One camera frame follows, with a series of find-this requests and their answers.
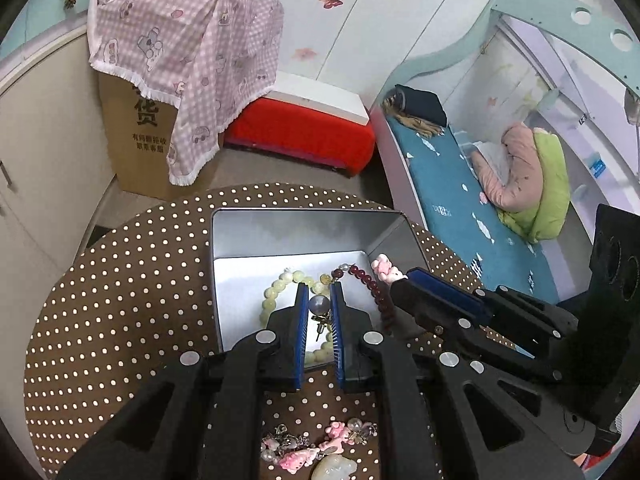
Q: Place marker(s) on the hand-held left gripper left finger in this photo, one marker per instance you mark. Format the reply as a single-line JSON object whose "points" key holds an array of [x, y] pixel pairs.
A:
{"points": [[300, 340]]}

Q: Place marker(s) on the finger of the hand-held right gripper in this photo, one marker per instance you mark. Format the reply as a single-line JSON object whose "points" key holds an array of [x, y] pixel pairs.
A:
{"points": [[445, 292], [430, 312]]}

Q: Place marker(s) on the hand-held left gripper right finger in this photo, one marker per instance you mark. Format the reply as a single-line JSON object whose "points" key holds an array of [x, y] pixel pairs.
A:
{"points": [[338, 340]]}

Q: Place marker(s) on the pearl earring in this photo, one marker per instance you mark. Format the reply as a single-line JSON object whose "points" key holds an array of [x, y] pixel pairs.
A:
{"points": [[320, 306]]}

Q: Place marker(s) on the pink bear charm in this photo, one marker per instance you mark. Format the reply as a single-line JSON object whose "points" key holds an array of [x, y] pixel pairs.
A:
{"points": [[386, 267]]}

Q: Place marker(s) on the silver tin box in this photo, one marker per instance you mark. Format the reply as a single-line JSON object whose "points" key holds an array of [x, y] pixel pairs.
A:
{"points": [[280, 232]]}

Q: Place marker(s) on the blue cloud print mattress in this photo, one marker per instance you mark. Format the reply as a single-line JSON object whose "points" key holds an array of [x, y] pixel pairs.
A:
{"points": [[450, 195]]}

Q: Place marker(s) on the white jade pendant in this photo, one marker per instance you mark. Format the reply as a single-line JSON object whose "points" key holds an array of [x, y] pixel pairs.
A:
{"points": [[334, 467]]}

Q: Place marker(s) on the pink jacket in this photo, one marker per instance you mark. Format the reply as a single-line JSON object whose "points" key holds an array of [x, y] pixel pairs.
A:
{"points": [[515, 170]]}

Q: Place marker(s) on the green quilt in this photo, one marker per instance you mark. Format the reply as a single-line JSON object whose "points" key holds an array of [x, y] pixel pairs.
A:
{"points": [[552, 185]]}

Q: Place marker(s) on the brown polka dot tablecloth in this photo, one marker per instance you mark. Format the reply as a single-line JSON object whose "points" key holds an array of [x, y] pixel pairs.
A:
{"points": [[130, 285]]}

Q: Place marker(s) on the dark folded cloth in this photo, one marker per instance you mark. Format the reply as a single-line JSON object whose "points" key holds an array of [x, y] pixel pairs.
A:
{"points": [[422, 102]]}

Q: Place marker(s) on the red storage stool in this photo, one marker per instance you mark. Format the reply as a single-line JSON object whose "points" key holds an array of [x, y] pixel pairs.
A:
{"points": [[305, 132]]}

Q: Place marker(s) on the brown cardboard box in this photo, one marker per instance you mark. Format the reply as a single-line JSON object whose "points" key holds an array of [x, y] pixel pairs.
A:
{"points": [[137, 150]]}

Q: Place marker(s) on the cream cabinet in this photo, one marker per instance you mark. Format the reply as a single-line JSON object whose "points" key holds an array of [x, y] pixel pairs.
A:
{"points": [[45, 150]]}

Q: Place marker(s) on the pink checked cloth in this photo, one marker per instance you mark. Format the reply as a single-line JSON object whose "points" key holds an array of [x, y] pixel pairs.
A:
{"points": [[200, 35]]}

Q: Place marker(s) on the teal bed frame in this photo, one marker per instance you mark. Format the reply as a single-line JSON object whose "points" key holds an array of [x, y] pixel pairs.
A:
{"points": [[540, 15]]}

